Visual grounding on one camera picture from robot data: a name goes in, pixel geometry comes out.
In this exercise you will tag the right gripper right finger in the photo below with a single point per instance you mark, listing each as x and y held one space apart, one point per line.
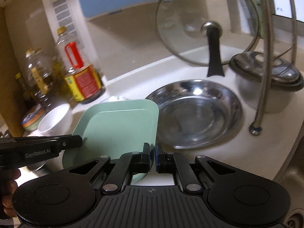
178 166

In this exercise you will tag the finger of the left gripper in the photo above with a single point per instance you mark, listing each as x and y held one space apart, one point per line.
62 142

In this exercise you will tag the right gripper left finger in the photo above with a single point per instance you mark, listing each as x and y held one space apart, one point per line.
127 165

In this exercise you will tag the green square plastic plate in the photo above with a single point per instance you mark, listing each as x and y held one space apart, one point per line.
114 128

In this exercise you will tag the person's left hand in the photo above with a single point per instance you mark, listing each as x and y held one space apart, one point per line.
8 187

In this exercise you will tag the white floral ceramic bowl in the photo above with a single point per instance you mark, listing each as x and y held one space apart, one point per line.
57 121

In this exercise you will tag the stainless steel bowl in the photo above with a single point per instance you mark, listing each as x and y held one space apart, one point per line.
36 166

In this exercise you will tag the colourful striped bowl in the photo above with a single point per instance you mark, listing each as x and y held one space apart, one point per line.
33 117

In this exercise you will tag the large stainless steel basin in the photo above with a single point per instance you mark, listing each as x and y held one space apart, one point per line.
195 113

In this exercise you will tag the small dark bottle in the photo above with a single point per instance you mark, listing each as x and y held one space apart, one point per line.
23 86

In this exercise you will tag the soy sauce bottle red label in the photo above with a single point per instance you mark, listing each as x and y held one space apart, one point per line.
82 78

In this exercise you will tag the small floral ceramic dish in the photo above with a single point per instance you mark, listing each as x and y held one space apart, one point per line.
114 99

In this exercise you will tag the dark oil bottle yellow label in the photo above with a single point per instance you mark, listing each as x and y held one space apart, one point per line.
40 78

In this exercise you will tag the stainless steel sink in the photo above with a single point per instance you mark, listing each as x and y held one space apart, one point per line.
290 176

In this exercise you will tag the steel pot with lid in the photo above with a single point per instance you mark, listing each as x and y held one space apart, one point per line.
253 75

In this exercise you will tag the glass pot lid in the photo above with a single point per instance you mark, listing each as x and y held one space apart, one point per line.
182 28

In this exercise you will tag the black lid handle stand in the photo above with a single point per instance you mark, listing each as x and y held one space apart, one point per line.
213 31

